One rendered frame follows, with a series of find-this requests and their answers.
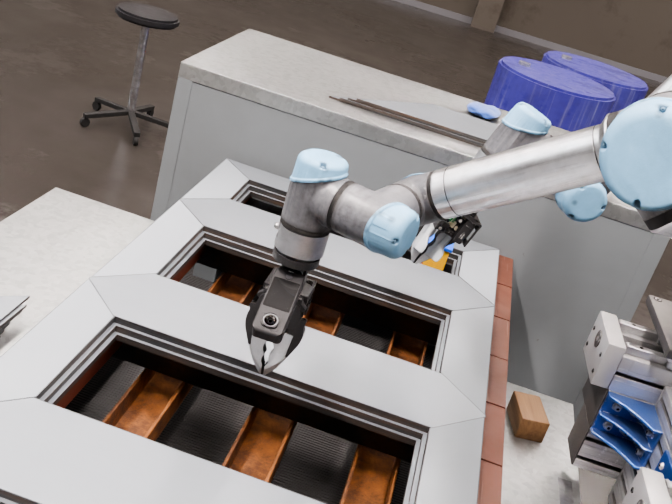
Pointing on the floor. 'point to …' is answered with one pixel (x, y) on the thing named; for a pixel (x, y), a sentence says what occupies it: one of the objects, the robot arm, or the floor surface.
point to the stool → (162, 19)
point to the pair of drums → (564, 88)
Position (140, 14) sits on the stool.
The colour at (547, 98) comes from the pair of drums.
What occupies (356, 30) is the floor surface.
